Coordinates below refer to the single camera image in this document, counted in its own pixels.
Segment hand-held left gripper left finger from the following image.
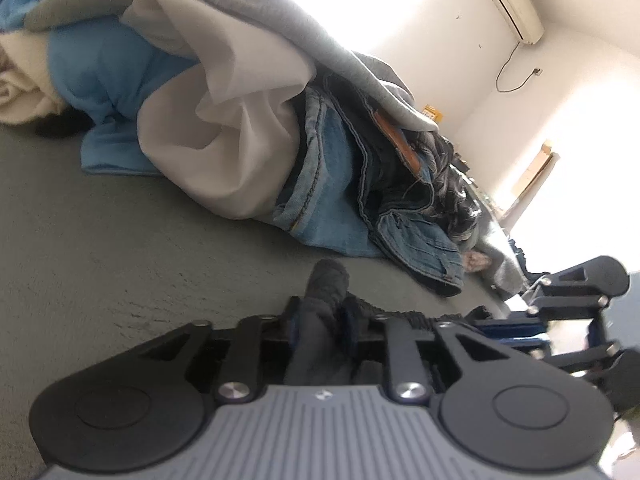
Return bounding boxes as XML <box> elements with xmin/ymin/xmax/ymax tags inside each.
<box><xmin>137</xmin><ymin>297</ymin><xmax>303</xmax><ymax>406</ymax></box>

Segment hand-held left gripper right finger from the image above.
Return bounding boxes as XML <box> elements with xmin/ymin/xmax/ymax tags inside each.
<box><xmin>341</xmin><ymin>299</ymin><xmax>507</xmax><ymax>406</ymax></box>

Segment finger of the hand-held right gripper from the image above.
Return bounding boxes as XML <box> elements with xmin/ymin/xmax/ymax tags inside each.
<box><xmin>472</xmin><ymin>255</ymin><xmax>632</xmax><ymax>336</ymax></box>
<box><xmin>472</xmin><ymin>332</ymin><xmax>627</xmax><ymax>375</ymax></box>

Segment dark grey pants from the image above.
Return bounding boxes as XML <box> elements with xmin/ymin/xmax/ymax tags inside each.
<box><xmin>284</xmin><ymin>258</ymin><xmax>501</xmax><ymax>386</ymax></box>

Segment light grey cloth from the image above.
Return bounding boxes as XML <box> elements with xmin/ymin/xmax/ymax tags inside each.
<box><xmin>470</xmin><ymin>195</ymin><xmax>526</xmax><ymax>296</ymax></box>

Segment beige knitted cloth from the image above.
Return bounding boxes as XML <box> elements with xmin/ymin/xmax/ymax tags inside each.
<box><xmin>462</xmin><ymin>251</ymin><xmax>493</xmax><ymax>273</ymax></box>

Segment long cardboard box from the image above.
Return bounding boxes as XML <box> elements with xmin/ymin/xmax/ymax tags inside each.
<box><xmin>512</xmin><ymin>139</ymin><xmax>557</xmax><ymax>198</ymax></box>

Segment blue jeans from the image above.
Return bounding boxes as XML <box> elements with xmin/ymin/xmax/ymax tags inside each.
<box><xmin>272</xmin><ymin>72</ymin><xmax>466</xmax><ymax>298</ymax></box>

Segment white cloth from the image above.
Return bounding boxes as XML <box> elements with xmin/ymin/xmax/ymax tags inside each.
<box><xmin>121</xmin><ymin>0</ymin><xmax>317</xmax><ymax>222</ymax></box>

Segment white air conditioner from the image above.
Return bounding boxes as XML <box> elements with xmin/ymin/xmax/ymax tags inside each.
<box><xmin>478</xmin><ymin>0</ymin><xmax>545</xmax><ymax>44</ymax></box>

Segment light blue cloth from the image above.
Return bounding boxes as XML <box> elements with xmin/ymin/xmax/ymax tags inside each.
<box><xmin>0</xmin><ymin>0</ymin><xmax>201</xmax><ymax>177</ymax></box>

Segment cream cloth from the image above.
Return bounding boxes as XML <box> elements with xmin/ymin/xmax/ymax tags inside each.
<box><xmin>0</xmin><ymin>30</ymin><xmax>66</xmax><ymax>126</ymax></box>

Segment black wall cable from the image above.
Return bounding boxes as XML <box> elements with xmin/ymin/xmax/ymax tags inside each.
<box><xmin>494</xmin><ymin>41</ymin><xmax>545</xmax><ymax>94</ymax></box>

